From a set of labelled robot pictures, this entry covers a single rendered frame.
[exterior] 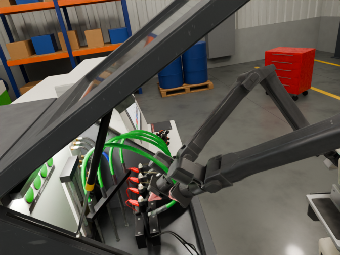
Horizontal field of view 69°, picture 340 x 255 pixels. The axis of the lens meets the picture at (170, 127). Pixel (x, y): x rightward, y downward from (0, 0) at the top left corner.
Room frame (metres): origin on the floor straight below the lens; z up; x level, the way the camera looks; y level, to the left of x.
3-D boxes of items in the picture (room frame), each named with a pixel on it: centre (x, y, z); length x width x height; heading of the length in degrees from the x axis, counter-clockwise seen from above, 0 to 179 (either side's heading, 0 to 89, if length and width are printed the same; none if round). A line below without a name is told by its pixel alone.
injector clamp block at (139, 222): (0.91, 0.16, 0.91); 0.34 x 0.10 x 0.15; 3
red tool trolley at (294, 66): (4.51, -2.32, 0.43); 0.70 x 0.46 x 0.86; 33
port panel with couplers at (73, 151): (1.02, 0.43, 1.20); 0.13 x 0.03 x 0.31; 3
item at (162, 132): (1.53, 0.05, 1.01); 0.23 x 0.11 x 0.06; 3
